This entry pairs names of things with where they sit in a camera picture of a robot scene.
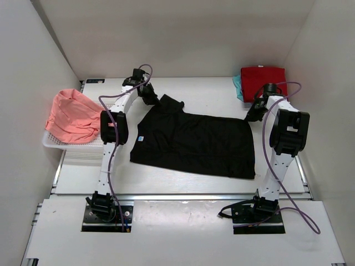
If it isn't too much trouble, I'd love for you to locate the black t-shirt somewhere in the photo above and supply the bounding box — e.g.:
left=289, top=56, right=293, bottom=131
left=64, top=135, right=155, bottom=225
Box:
left=130, top=95, right=255, bottom=180

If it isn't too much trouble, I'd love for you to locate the red folded t-shirt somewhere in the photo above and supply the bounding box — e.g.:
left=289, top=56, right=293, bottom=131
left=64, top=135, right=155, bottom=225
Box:
left=240, top=66, right=286, bottom=103

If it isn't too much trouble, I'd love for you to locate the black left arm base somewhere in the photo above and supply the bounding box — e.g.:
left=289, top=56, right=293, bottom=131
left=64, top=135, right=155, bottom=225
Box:
left=81, top=197, right=134, bottom=233

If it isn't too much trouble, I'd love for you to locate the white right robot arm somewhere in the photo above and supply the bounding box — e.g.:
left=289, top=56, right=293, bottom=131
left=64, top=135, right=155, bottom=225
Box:
left=218, top=83, right=310, bottom=227

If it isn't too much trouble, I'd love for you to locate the aluminium table rail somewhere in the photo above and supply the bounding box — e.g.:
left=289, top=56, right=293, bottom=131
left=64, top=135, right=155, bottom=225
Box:
left=50, top=192, right=312, bottom=201

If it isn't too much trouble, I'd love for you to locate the teal folded t-shirt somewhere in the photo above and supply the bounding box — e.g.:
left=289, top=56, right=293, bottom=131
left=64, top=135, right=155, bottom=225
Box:
left=232, top=75, right=244, bottom=102

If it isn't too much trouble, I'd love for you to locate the pink t-shirt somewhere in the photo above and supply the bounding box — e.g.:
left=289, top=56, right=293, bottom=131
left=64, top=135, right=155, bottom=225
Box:
left=45, top=89, right=104, bottom=144

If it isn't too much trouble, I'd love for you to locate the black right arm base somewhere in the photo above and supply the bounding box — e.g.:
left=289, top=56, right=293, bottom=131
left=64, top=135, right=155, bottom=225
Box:
left=218, top=195, right=286, bottom=235

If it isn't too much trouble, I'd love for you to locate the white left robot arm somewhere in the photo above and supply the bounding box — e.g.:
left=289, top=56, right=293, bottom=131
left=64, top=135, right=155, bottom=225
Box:
left=86, top=64, right=159, bottom=222

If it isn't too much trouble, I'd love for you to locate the white plastic basket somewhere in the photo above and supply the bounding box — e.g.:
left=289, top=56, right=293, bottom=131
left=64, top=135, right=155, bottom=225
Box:
left=42, top=130, right=104, bottom=157

